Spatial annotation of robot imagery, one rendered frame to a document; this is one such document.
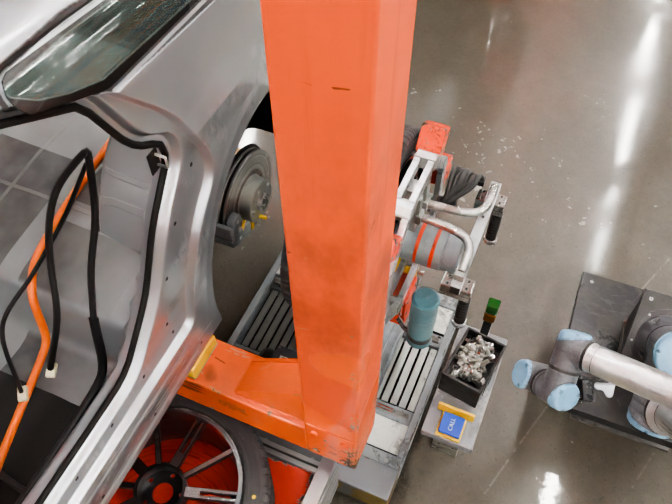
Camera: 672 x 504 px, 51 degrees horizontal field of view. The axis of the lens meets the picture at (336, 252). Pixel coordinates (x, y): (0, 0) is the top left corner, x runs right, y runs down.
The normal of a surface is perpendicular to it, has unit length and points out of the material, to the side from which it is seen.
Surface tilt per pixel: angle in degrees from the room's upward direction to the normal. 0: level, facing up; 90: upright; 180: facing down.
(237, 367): 0
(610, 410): 0
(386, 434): 0
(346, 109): 90
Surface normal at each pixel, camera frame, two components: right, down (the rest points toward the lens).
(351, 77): -0.40, 0.74
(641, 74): 0.00, -0.59
